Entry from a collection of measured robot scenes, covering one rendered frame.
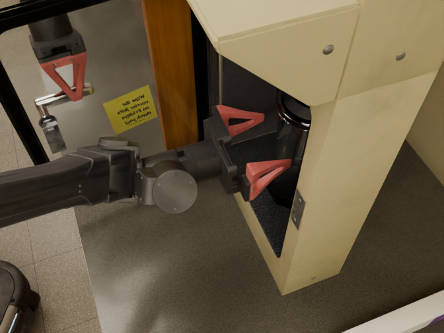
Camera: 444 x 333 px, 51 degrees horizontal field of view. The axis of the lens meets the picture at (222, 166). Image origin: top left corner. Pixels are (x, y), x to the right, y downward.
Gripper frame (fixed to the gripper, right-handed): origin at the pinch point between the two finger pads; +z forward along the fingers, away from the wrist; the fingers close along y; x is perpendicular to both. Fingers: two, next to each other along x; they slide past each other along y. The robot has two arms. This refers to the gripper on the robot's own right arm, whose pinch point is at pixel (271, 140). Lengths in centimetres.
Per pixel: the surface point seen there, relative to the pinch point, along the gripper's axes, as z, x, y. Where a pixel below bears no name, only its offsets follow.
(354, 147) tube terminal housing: 1.0, -15.7, -15.6
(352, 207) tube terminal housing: 4.4, -1.7, -15.5
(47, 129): -30.8, -3.9, 10.4
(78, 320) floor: -52, 117, 33
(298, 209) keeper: -3.1, -3.5, -14.2
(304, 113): 2.7, -8.0, -3.2
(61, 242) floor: -53, 117, 67
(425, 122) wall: 39.9, 18.1, 6.5
